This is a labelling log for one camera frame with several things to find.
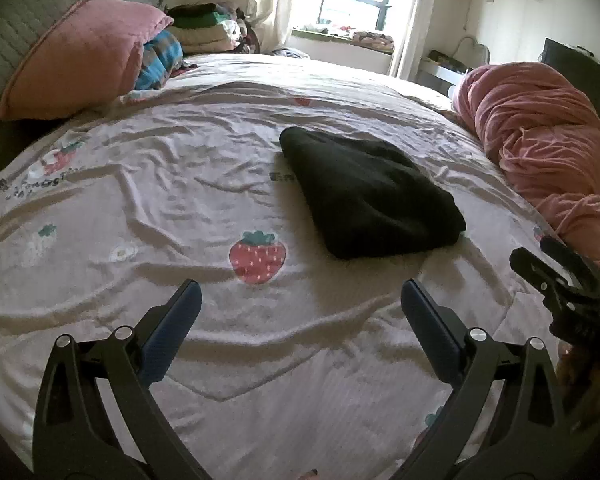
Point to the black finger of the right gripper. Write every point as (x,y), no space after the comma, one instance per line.
(583,270)

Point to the white side desk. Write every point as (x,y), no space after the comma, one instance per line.
(440,73)

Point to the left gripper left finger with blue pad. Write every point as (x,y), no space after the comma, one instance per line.
(95,417)

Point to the strawberry print bed quilt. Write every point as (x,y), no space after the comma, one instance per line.
(297,360)

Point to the black monitor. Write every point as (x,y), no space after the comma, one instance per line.
(582,71)

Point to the cream curtain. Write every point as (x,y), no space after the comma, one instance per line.
(270,5)

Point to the blue striped folded cloth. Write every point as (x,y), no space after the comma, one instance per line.
(161,56)

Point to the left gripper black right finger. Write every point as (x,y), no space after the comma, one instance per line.
(503,419)

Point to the black long sleeve sweater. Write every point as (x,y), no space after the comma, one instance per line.
(367,198)

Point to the pink rumpled blanket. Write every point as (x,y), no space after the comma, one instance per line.
(544,134)

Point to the items on window sill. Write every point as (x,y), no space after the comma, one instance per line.
(369,39)

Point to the pink quilted pillow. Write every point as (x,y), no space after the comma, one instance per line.
(88,58)

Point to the stack of folded clothes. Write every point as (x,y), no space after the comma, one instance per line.
(213,28)

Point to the right hand thumb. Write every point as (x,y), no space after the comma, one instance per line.
(578,375)

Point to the white curtain right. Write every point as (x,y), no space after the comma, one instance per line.
(410,36)

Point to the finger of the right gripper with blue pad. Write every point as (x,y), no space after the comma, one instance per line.
(556,292)

